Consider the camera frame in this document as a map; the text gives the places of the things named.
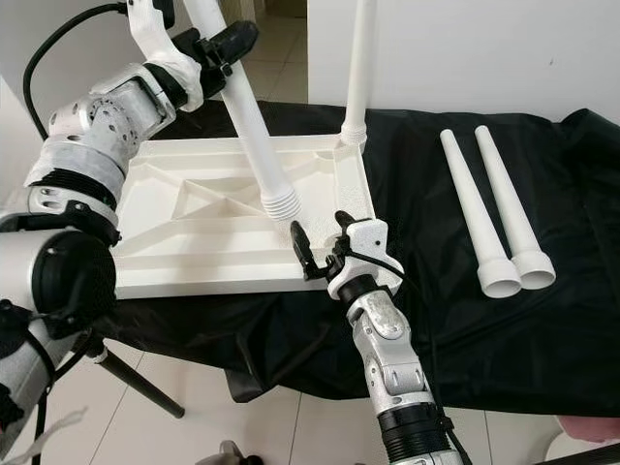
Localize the black cloth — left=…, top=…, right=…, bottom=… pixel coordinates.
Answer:
left=97, top=102, right=620, bottom=419

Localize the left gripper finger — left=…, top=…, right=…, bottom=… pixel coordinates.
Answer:
left=205, top=19, right=261, bottom=65

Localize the grey robot foot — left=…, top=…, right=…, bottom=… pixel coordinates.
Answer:
left=197, top=441, right=243, bottom=465

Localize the dark grey table base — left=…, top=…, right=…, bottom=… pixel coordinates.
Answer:
left=225, top=368, right=282, bottom=403

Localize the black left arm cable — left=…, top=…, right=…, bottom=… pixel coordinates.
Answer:
left=22, top=3, right=132, bottom=141

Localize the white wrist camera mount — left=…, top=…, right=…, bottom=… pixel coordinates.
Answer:
left=325, top=221, right=403, bottom=299
left=126, top=0, right=204, bottom=108

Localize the black metal table leg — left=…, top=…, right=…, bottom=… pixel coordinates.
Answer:
left=95, top=347, right=187, bottom=419

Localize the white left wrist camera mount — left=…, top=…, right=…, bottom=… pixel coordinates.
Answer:
left=126, top=0, right=204, bottom=108

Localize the white plastic table leg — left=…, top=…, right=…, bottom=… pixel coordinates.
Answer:
left=182, top=0, right=301, bottom=224
left=439, top=129, right=524, bottom=299
left=339, top=0, right=379, bottom=148
left=475, top=125, right=557, bottom=291

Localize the white plastic table top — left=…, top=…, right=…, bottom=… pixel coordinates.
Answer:
left=111, top=134, right=379, bottom=299

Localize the black metal bar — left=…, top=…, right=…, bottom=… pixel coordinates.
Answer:
left=538, top=444, right=620, bottom=465

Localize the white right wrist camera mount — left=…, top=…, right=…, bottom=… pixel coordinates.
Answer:
left=325, top=221, right=403, bottom=299

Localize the pink stool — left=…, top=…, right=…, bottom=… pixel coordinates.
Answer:
left=542, top=415, right=620, bottom=465

